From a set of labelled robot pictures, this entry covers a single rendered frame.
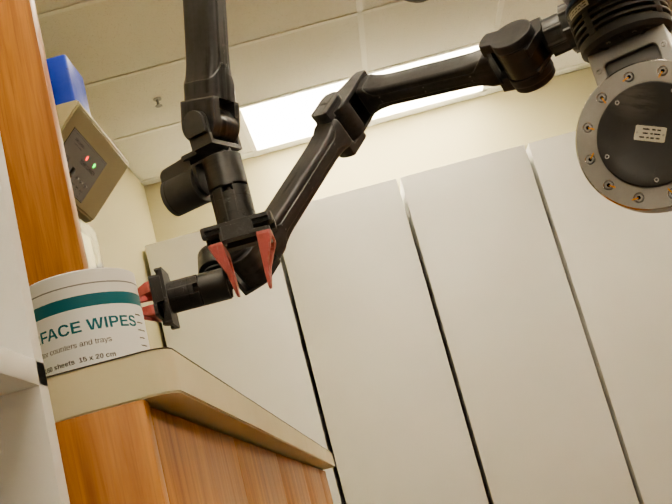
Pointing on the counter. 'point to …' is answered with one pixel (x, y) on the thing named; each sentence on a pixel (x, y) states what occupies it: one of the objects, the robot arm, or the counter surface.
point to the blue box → (66, 81)
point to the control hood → (71, 116)
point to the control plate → (76, 150)
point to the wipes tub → (88, 318)
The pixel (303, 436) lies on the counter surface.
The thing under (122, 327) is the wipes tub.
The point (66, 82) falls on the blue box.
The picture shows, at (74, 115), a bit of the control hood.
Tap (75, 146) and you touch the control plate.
